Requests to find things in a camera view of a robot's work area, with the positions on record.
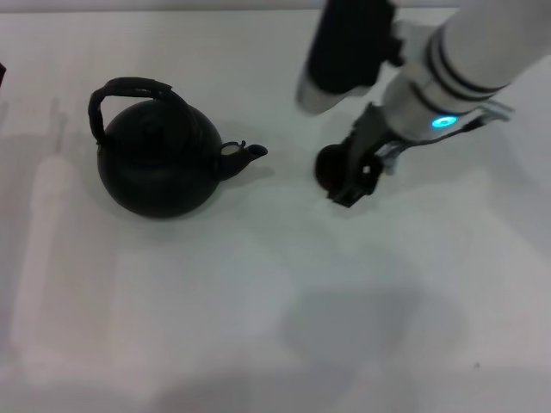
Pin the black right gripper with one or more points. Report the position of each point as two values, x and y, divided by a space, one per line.
375 129

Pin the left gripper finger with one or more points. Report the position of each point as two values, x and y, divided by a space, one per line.
1 73

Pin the small dark teacup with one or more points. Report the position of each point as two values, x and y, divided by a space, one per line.
328 168

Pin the black cylinder module silver tip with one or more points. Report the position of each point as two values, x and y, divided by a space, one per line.
344 43

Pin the silver wrist bracket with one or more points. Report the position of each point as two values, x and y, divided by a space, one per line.
495 110

